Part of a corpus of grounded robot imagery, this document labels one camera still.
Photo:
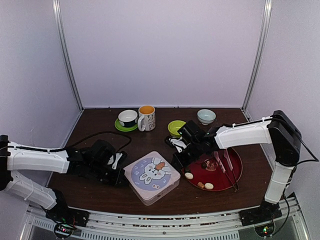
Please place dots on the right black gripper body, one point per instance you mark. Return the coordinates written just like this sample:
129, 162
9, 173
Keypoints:
194, 153

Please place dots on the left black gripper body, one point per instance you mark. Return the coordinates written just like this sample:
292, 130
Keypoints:
97, 171

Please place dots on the bunny tin lid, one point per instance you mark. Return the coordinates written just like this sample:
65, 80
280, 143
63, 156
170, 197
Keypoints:
151, 166

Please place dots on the silver divided tin box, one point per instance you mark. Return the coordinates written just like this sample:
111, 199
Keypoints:
156, 189

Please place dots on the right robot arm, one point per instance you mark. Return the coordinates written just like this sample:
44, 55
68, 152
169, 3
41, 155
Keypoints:
269, 149

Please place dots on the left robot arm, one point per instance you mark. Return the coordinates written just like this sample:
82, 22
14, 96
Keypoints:
101, 162

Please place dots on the tan striped chocolate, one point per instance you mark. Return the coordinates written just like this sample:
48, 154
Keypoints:
200, 185

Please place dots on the white round swirl chocolate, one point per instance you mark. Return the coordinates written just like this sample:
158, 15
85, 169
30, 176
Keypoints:
209, 186

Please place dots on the lime green bowl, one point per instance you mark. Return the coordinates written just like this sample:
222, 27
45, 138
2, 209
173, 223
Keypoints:
174, 126

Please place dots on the round red tray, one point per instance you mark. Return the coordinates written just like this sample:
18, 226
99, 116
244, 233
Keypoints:
223, 169

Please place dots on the green saucer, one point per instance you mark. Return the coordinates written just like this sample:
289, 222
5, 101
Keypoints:
124, 127

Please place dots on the pale blue bowl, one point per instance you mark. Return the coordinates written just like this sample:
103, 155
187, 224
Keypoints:
206, 116

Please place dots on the patterned mug yellow inside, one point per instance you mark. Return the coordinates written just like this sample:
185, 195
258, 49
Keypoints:
146, 118

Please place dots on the white and navy cup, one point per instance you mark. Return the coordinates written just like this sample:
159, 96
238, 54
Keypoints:
128, 116

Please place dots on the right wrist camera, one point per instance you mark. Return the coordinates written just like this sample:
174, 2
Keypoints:
176, 142

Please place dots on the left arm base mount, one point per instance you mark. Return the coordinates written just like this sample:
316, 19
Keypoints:
66, 223

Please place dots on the metal front rail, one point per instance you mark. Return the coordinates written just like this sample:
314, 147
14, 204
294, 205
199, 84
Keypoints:
225, 225

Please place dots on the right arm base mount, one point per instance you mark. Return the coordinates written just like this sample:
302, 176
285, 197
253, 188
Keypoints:
261, 220

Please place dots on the left aluminium frame post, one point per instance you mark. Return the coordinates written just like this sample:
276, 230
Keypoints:
56, 4

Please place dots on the aluminium frame post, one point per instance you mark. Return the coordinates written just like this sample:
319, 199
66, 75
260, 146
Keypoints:
264, 30
56, 4

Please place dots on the right aluminium frame post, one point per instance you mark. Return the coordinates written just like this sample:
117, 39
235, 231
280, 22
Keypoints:
264, 30

